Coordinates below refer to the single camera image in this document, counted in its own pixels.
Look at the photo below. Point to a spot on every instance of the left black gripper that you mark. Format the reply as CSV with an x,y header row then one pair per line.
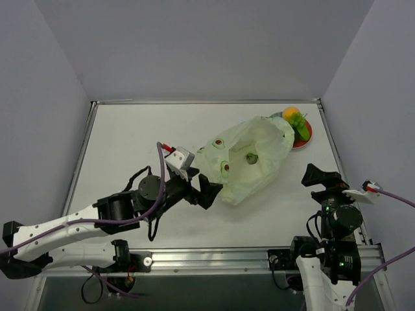
x,y
193,186

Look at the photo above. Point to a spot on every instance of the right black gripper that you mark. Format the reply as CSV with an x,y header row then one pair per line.
x,y
327,190

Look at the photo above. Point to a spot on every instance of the light green plastic bag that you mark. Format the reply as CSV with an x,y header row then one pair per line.
x,y
223,158

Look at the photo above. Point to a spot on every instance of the green fake grape bunch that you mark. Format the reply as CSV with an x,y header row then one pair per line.
x,y
297,120

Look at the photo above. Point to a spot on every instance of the orange fake fruit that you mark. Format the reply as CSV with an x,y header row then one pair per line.
x,y
289,112

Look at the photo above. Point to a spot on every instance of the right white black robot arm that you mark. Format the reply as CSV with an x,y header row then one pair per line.
x,y
328,261

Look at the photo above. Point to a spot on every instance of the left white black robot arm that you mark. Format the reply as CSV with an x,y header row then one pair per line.
x,y
61,242

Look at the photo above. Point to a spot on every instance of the small green fake fruit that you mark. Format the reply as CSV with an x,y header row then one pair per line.
x,y
252,158

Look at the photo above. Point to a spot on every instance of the red teal floral plate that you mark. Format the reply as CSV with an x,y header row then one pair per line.
x,y
296,144

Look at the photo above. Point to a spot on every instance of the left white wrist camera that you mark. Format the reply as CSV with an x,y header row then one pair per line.
x,y
178,162

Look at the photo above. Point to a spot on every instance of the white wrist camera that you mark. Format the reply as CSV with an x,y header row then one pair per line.
x,y
178,162
367,194

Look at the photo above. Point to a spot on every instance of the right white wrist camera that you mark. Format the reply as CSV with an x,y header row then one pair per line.
x,y
367,194

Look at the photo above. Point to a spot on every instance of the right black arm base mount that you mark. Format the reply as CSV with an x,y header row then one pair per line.
x,y
285,258

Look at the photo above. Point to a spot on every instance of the aluminium front rail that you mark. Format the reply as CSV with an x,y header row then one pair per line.
x,y
215,261

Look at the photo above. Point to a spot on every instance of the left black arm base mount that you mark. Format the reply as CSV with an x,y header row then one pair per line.
x,y
125,260

